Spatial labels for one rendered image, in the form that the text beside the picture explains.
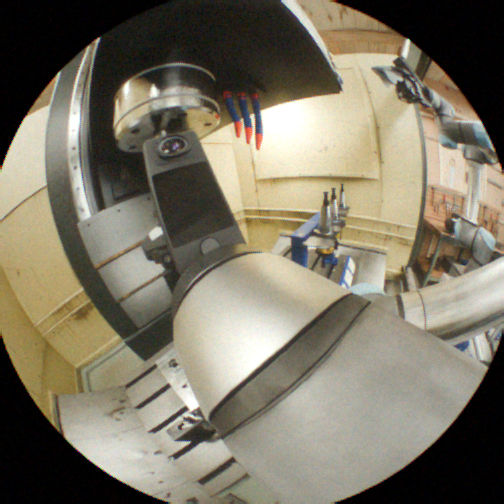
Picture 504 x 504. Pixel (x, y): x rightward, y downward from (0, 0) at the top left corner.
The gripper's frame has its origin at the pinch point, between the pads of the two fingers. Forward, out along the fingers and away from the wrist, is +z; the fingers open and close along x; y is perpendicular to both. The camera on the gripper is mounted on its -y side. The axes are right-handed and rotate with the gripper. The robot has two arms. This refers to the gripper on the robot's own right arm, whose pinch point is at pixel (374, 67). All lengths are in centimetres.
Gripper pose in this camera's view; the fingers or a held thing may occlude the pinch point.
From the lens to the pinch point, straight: 57.5
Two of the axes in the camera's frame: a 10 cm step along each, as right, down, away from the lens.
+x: 1.5, -4.7, 8.7
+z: -9.8, 0.6, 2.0
